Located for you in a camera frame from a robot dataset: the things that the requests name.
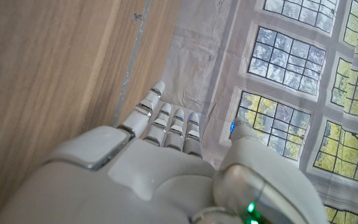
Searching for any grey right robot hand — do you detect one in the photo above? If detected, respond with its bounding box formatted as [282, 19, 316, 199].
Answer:
[0, 80, 329, 224]

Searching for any printed window backdrop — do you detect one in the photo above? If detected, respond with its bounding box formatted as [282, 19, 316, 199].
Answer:
[162, 0, 358, 224]

